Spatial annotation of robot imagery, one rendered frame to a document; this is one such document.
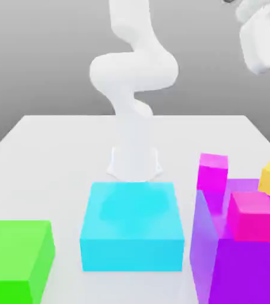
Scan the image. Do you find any small magenta cube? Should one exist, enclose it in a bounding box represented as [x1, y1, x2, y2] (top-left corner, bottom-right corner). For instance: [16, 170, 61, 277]
[196, 153, 229, 199]

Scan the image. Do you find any small pink cube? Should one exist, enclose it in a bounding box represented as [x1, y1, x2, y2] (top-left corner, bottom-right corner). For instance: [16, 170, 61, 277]
[227, 191, 270, 243]

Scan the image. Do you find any large purple box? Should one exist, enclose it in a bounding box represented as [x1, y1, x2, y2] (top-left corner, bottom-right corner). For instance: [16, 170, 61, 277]
[189, 178, 270, 304]

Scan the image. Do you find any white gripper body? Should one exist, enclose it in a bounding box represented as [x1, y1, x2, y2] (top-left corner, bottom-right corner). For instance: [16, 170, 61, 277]
[239, 4, 270, 75]

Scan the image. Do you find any large cyan box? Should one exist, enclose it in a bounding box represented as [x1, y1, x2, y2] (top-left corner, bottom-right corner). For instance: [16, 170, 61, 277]
[79, 181, 186, 273]

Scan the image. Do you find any large green box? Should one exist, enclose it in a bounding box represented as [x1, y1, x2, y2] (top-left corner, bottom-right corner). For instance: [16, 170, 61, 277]
[0, 219, 56, 304]

